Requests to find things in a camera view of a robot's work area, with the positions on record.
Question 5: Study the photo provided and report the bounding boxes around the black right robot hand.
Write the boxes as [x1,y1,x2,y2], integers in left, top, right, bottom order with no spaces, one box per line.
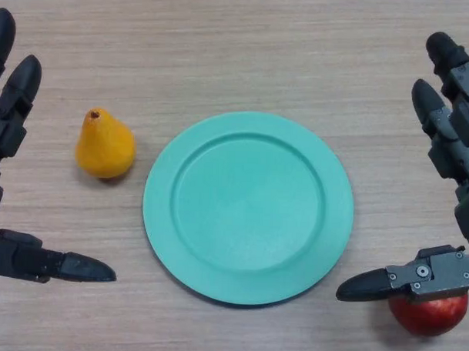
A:
[336,28,469,308]

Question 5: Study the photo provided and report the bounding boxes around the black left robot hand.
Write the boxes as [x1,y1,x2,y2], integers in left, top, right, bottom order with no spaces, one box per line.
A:
[0,7,127,287]

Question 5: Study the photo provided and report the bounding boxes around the red apple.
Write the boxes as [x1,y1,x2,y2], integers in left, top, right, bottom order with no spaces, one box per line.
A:
[386,289,469,339]

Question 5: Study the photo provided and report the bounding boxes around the green round plate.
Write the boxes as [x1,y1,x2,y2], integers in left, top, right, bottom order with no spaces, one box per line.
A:
[139,108,357,312]

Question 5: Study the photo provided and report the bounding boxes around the yellow pear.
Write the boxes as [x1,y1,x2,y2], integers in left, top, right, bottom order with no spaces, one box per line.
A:
[72,107,138,180]

